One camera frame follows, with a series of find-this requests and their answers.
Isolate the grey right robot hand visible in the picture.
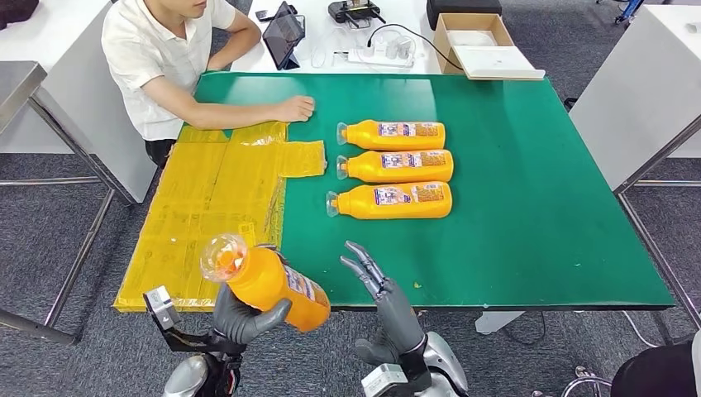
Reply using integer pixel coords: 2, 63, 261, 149
339, 240, 427, 368

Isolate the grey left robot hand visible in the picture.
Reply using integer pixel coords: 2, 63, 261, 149
212, 245, 293, 347

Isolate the person's right hand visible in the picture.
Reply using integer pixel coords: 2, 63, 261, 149
274, 95, 317, 124

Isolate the orange plastic bottle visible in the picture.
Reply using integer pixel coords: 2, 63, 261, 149
335, 119, 446, 151
335, 149, 455, 184
326, 181, 454, 221
199, 233, 331, 333

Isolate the black tablet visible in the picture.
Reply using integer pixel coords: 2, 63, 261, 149
262, 1, 307, 71

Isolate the white power strip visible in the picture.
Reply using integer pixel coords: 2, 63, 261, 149
346, 46, 416, 69

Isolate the black phone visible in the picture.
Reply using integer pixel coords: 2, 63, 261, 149
255, 5, 299, 23

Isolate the white table foot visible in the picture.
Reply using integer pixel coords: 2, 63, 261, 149
474, 311, 527, 335

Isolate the black remote controller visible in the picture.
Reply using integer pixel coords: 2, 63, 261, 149
327, 0, 387, 30

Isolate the yellow taped cardboard sheet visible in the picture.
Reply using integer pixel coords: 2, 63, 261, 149
113, 121, 328, 314

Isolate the white power adapter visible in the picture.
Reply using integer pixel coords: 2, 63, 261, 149
384, 38, 412, 60

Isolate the white desk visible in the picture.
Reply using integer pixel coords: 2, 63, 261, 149
230, 0, 445, 76
0, 0, 160, 205
568, 5, 701, 190

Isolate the brown cardboard box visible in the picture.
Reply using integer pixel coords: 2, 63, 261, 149
432, 13, 516, 76

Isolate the person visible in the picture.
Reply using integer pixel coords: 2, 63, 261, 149
101, 0, 317, 168

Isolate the chrome chair base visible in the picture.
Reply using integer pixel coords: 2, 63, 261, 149
560, 366, 613, 397

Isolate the black case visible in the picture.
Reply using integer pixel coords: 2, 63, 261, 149
425, 0, 503, 31

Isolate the green table mat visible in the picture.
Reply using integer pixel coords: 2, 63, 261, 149
180, 72, 675, 309

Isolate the white box lid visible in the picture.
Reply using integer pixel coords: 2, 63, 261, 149
452, 45, 546, 82

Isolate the black chair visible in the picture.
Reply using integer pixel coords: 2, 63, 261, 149
610, 342, 701, 397

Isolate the steel table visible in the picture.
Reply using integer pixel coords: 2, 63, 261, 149
0, 61, 138, 347

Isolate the black bag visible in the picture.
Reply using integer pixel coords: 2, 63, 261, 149
0, 0, 41, 31

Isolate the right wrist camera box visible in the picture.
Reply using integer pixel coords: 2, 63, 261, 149
361, 364, 409, 397

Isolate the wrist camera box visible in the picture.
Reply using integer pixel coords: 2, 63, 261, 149
361, 364, 409, 397
143, 285, 247, 355

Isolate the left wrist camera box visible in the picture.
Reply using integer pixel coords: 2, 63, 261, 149
143, 285, 247, 355

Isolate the black power cable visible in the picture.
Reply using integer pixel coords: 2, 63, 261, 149
365, 24, 465, 74

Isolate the white floor cable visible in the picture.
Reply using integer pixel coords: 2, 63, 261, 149
621, 311, 701, 356

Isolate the steel table frame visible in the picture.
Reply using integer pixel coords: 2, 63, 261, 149
613, 115, 701, 352

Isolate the blue metal frame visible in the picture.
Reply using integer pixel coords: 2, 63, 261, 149
614, 0, 646, 26

